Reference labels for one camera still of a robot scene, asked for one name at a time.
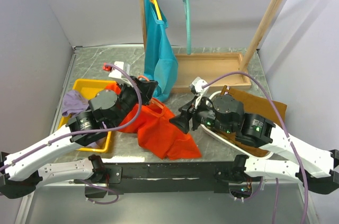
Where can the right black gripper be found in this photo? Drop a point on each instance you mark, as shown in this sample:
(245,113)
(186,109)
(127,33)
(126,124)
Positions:
(180,121)

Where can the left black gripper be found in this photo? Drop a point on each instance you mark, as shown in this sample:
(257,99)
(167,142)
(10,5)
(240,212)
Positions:
(148,88)

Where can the orange plastic hanger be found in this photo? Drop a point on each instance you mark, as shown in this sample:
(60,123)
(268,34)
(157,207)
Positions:
(153,102)

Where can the orange t shirt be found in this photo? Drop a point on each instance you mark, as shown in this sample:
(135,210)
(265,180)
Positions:
(156,134)

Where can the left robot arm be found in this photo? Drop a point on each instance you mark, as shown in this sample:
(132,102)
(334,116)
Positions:
(28,169)

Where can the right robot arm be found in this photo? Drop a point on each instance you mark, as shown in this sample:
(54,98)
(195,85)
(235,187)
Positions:
(302,162)

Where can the blue t shirt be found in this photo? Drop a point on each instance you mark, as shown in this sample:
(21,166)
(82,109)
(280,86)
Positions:
(161,64)

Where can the purple t shirt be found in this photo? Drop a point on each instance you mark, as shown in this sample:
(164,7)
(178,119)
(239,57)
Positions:
(73,103)

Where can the teal plastic hanger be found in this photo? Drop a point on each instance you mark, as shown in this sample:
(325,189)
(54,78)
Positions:
(186,4)

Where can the white plastic basket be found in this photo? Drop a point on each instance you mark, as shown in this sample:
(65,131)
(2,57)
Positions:
(212,132)

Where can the wooden clothes rack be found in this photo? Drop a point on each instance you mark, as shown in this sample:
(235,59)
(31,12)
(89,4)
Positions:
(208,65)

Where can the black base beam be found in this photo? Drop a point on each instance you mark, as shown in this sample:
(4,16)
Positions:
(171,177)

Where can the yellow plastic tray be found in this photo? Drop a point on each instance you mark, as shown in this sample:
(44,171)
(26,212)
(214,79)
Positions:
(88,88)

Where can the brown shorts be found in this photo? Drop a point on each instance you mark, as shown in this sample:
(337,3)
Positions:
(252,104)

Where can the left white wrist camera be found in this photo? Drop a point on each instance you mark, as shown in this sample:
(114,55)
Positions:
(117,75)

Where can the aluminium frame rail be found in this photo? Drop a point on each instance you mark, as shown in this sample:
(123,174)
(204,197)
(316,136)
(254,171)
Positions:
(66,203)

